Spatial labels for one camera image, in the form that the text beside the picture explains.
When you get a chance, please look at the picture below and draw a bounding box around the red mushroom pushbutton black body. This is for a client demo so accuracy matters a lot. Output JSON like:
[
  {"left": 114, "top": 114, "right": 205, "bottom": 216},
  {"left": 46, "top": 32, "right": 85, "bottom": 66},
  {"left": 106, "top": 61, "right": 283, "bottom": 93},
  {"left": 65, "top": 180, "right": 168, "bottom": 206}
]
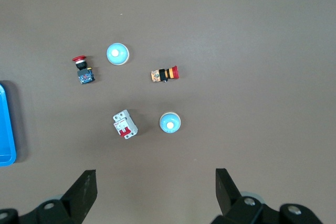
[{"left": 72, "top": 55, "right": 95, "bottom": 85}]

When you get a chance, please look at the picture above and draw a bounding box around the blue plastic tray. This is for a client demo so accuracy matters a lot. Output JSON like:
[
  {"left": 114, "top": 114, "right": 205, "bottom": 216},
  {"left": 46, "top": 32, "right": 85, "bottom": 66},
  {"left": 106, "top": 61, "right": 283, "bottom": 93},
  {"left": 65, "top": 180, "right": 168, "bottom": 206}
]
[{"left": 0, "top": 80, "right": 17, "bottom": 167}]

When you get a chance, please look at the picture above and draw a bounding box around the orange yellow emergency stop switch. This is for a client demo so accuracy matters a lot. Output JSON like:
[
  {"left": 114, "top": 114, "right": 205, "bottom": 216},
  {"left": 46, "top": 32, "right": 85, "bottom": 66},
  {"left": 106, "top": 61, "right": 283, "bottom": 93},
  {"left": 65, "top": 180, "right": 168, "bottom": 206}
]
[{"left": 151, "top": 65, "right": 181, "bottom": 84}]

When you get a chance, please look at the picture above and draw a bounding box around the light blue call bell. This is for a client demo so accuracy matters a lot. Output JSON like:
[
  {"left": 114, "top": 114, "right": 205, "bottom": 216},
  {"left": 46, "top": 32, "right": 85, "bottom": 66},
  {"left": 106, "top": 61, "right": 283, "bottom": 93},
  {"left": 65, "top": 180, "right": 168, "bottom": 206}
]
[
  {"left": 159, "top": 112, "right": 182, "bottom": 134},
  {"left": 106, "top": 42, "right": 130, "bottom": 67}
]

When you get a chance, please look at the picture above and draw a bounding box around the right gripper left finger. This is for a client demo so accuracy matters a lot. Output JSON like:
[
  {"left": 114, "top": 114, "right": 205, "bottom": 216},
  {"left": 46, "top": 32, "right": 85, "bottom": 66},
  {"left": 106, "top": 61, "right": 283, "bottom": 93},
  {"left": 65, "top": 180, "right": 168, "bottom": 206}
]
[{"left": 0, "top": 168, "right": 98, "bottom": 224}]

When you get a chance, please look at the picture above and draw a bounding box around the white red circuit breaker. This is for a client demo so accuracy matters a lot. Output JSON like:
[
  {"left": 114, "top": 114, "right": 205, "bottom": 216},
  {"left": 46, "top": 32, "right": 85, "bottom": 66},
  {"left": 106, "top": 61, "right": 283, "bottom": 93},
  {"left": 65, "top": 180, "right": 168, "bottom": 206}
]
[{"left": 112, "top": 109, "right": 139, "bottom": 141}]

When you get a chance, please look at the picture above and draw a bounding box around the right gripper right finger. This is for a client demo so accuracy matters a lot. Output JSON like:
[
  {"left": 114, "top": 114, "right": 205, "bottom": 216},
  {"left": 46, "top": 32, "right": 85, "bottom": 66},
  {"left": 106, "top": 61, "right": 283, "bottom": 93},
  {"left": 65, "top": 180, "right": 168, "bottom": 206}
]
[{"left": 209, "top": 167, "right": 325, "bottom": 224}]

